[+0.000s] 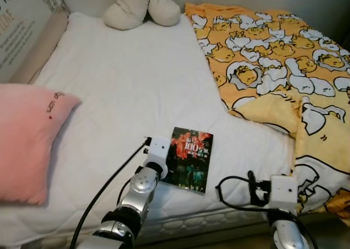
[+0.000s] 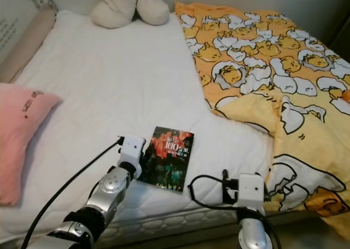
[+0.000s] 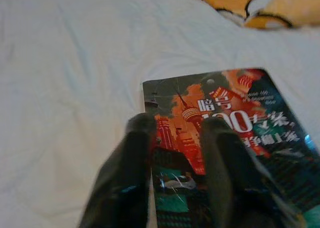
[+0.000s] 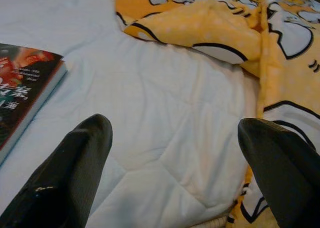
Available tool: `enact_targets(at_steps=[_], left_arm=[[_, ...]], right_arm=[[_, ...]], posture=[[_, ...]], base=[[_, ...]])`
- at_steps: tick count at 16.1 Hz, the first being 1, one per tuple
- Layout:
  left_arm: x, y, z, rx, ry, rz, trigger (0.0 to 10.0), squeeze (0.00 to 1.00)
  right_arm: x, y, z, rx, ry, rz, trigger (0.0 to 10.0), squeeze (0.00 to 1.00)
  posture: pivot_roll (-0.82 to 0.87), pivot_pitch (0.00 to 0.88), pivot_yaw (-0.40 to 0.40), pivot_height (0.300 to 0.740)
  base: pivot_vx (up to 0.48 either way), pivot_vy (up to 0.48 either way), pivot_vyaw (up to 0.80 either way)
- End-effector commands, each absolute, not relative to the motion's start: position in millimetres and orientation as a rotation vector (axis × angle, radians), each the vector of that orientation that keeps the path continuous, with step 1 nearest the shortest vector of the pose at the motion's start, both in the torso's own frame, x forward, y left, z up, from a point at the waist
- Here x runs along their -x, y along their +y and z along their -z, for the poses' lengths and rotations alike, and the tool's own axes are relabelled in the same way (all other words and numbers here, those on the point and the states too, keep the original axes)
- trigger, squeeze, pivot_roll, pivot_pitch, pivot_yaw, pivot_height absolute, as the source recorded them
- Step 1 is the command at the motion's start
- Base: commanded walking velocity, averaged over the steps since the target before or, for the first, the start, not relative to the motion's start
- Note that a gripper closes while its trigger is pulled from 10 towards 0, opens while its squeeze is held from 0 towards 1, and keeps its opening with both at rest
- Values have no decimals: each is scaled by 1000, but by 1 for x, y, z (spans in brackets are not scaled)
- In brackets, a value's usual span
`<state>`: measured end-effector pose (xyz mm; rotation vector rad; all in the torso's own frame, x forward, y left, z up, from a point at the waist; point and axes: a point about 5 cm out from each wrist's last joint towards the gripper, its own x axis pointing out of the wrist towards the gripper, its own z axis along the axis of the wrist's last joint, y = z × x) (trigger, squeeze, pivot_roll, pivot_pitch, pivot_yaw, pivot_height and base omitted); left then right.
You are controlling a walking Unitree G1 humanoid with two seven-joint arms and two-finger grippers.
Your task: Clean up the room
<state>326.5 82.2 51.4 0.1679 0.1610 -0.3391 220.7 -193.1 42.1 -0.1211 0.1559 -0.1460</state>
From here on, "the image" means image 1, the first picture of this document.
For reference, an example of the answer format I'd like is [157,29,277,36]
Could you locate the dark red cover book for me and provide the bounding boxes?
[164,126,215,194]

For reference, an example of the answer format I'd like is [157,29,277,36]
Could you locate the yellow cartoon egg blanket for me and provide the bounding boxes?
[184,1,350,227]

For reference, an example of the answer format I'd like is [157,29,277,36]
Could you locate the white quilted mattress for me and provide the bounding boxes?
[0,10,350,247]

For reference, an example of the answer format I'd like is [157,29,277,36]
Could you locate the dark bedside cabinet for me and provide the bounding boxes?
[336,24,350,51]

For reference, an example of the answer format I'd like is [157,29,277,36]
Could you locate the beige plush toy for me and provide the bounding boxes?
[102,0,182,31]

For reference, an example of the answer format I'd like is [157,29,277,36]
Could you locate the pink pillow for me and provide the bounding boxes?
[0,83,82,206]

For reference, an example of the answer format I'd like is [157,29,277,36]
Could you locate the beige padded headboard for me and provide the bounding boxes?
[10,8,70,85]

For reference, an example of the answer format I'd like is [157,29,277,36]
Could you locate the white grey printed cloth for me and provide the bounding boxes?
[0,0,69,83]

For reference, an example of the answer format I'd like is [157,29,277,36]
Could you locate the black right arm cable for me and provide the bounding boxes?
[215,175,274,212]

